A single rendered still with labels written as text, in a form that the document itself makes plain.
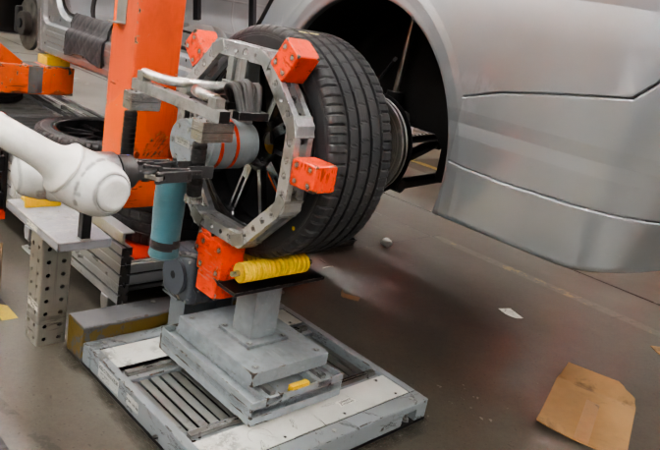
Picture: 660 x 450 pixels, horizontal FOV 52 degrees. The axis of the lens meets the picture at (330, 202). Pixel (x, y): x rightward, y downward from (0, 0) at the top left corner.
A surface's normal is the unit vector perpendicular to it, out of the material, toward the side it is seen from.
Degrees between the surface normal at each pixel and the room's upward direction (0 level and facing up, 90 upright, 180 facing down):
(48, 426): 0
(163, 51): 90
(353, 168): 87
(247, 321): 90
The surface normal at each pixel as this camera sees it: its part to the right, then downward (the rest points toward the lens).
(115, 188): 0.76, 0.27
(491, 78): -0.72, 0.06
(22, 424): 0.18, -0.95
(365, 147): 0.70, 0.11
